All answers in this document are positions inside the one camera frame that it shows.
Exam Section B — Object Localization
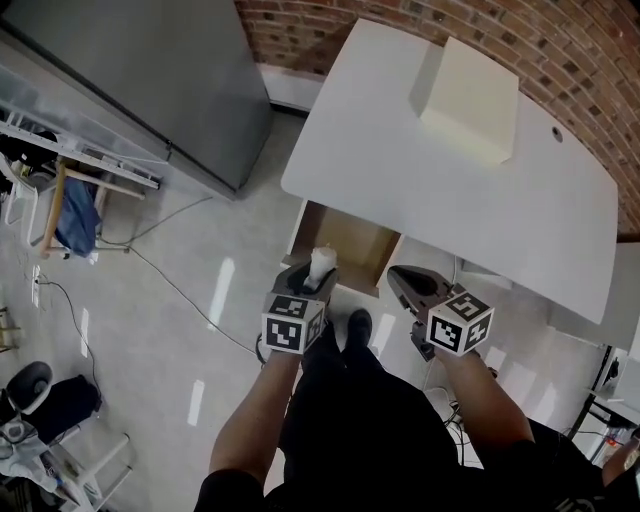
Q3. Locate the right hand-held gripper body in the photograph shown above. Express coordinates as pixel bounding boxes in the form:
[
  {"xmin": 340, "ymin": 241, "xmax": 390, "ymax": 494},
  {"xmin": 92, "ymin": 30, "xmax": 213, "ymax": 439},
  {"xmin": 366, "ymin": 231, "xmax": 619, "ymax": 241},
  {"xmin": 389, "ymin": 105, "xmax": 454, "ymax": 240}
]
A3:
[{"xmin": 409, "ymin": 291, "xmax": 496, "ymax": 362}]

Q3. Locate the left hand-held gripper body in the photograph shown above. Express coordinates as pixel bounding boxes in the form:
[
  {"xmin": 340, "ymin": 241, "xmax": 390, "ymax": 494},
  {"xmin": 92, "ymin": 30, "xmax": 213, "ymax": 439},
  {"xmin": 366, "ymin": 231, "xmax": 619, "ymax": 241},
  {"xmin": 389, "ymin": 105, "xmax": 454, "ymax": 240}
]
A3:
[{"xmin": 258, "ymin": 288, "xmax": 332, "ymax": 358}]

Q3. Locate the white drawer brown inside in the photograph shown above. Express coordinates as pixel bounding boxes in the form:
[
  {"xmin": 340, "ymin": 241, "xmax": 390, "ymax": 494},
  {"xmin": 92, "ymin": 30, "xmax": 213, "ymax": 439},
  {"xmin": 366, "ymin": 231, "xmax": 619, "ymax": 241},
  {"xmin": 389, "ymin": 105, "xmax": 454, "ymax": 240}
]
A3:
[{"xmin": 281, "ymin": 199, "xmax": 405, "ymax": 300}]

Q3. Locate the person's right forearm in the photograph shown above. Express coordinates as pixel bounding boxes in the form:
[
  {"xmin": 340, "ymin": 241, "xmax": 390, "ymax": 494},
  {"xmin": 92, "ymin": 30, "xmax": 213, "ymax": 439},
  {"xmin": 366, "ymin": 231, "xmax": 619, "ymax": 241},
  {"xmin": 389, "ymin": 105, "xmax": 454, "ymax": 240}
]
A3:
[{"xmin": 431, "ymin": 348, "xmax": 537, "ymax": 472}]

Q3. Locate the person's left forearm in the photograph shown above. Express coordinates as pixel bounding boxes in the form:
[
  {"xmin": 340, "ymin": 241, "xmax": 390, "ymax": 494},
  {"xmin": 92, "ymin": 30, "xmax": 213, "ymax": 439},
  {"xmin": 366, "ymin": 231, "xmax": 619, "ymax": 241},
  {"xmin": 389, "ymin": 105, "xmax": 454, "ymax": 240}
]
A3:
[{"xmin": 206, "ymin": 348, "xmax": 302, "ymax": 482}]

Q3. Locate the person's right black shoe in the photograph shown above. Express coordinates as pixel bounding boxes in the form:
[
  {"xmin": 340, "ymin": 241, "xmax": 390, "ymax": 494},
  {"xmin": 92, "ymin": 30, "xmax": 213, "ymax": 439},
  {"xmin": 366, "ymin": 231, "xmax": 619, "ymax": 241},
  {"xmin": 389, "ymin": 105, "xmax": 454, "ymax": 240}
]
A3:
[{"xmin": 344, "ymin": 308, "xmax": 375, "ymax": 352}]

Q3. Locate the white desk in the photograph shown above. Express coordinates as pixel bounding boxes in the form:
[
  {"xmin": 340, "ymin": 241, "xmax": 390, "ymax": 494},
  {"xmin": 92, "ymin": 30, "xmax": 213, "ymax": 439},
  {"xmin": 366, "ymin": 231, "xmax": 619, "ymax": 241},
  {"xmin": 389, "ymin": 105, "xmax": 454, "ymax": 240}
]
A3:
[{"xmin": 280, "ymin": 18, "xmax": 622, "ymax": 327}]

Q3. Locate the person's black clothing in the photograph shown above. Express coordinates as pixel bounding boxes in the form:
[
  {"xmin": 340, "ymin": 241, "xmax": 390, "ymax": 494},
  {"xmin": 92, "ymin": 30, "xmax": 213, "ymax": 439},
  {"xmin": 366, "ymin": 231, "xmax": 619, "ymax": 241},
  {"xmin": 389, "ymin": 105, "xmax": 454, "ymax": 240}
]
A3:
[{"xmin": 193, "ymin": 319, "xmax": 640, "ymax": 512}]

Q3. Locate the flat white box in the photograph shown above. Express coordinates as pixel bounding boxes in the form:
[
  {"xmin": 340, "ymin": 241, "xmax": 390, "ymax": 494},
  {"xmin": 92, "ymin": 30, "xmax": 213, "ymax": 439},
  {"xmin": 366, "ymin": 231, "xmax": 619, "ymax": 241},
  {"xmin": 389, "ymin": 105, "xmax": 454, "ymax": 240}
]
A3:
[{"xmin": 408, "ymin": 35, "xmax": 521, "ymax": 170}]

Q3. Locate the blue cloth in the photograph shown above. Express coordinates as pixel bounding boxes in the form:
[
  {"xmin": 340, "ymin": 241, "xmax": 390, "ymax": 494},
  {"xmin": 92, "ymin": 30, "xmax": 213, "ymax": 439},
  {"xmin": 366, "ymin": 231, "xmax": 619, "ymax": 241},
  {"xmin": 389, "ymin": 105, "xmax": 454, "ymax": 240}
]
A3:
[{"xmin": 53, "ymin": 178, "xmax": 102, "ymax": 260}]

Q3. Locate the wooden chair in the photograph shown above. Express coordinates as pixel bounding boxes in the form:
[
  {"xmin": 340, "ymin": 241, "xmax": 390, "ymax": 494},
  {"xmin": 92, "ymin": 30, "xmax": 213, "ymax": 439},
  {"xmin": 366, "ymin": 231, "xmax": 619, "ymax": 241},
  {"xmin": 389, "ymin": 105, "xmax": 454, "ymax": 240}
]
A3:
[{"xmin": 38, "ymin": 158, "xmax": 147, "ymax": 260}]

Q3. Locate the black garment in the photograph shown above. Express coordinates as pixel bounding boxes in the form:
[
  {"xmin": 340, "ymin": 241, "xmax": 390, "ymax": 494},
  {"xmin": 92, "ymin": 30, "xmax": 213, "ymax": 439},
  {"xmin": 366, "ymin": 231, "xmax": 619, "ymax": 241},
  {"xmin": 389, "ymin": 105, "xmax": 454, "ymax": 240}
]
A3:
[{"xmin": 28, "ymin": 374, "xmax": 105, "ymax": 442}]

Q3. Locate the grey refrigerator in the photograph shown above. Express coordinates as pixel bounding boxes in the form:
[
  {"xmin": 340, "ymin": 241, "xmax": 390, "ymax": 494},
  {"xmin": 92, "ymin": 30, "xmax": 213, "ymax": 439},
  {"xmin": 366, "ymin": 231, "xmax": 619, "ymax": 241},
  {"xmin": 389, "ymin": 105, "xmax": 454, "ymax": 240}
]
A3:
[{"xmin": 0, "ymin": 0, "xmax": 275, "ymax": 202}]

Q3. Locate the white shelving rack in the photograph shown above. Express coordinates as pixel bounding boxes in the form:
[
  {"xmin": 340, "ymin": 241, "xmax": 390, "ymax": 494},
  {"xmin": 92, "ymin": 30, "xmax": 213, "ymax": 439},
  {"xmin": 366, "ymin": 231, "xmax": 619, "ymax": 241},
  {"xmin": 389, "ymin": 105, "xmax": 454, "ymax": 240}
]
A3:
[{"xmin": 0, "ymin": 63, "xmax": 162, "ymax": 192}]

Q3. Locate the white side table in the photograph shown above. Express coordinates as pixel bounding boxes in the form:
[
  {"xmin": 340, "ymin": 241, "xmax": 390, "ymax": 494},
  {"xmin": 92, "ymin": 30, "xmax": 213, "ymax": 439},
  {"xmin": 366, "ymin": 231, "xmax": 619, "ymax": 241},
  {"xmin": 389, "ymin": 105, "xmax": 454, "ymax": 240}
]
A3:
[{"xmin": 0, "ymin": 423, "xmax": 135, "ymax": 512}]

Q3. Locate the black round stool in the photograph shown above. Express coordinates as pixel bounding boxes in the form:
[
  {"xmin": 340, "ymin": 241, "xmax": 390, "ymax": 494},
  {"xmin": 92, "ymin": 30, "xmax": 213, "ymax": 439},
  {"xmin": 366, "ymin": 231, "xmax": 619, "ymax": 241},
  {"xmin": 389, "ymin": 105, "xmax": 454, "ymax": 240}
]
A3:
[{"xmin": 4, "ymin": 360, "xmax": 55, "ymax": 417}]

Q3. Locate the white office chair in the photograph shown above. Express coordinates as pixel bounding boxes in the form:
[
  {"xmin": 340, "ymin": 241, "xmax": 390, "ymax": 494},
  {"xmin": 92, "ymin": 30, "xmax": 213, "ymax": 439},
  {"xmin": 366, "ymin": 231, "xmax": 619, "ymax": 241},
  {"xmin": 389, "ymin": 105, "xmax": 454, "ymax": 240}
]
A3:
[{"xmin": 0, "ymin": 152, "xmax": 57, "ymax": 247}]

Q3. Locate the thin black cable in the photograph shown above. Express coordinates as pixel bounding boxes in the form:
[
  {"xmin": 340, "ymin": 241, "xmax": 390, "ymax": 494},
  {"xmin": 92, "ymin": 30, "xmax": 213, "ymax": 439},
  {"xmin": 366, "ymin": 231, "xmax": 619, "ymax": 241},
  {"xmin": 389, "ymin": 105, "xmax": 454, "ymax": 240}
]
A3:
[{"xmin": 36, "ymin": 279, "xmax": 105, "ymax": 402}]

